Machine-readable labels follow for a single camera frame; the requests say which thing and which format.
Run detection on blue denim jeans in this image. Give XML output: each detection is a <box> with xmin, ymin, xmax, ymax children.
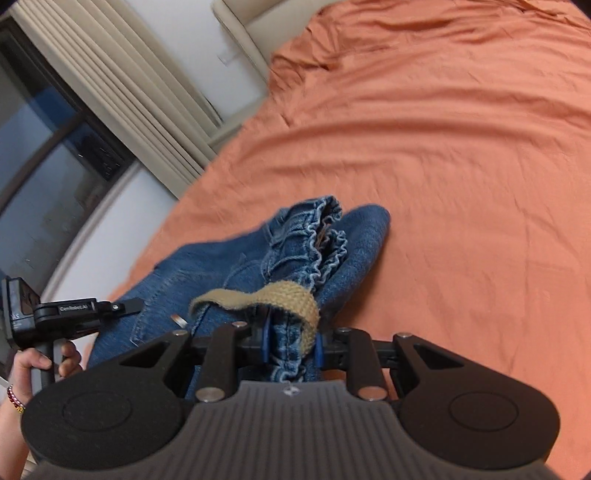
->
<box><xmin>88</xmin><ymin>196</ymin><xmax>391</xmax><ymax>383</ymax></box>

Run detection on person's left forearm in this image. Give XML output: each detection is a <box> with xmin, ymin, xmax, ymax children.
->
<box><xmin>0</xmin><ymin>400</ymin><xmax>29</xmax><ymax>480</ymax></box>

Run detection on person's left hand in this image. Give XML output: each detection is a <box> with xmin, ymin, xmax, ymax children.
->
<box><xmin>10</xmin><ymin>341</ymin><xmax>83</xmax><ymax>404</ymax></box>

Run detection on dark framed window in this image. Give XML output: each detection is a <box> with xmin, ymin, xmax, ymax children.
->
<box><xmin>1</xmin><ymin>18</ymin><xmax>135</xmax><ymax>293</ymax></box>

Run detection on beige woven belt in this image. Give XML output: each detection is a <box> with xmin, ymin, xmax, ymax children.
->
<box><xmin>189</xmin><ymin>280</ymin><xmax>320</xmax><ymax>356</ymax></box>

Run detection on beige pleated curtain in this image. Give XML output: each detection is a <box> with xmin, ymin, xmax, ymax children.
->
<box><xmin>9</xmin><ymin>0</ymin><xmax>247</xmax><ymax>197</ymax></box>

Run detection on orange bed duvet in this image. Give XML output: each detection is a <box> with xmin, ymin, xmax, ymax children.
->
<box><xmin>82</xmin><ymin>0</ymin><xmax>591</xmax><ymax>480</ymax></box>

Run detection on beige upholstered headboard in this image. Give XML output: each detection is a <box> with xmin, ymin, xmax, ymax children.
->
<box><xmin>211</xmin><ymin>0</ymin><xmax>332</xmax><ymax>81</ymax></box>

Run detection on beaded bracelet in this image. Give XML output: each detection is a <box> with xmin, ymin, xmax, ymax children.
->
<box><xmin>6</xmin><ymin>385</ymin><xmax>27</xmax><ymax>415</ymax></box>

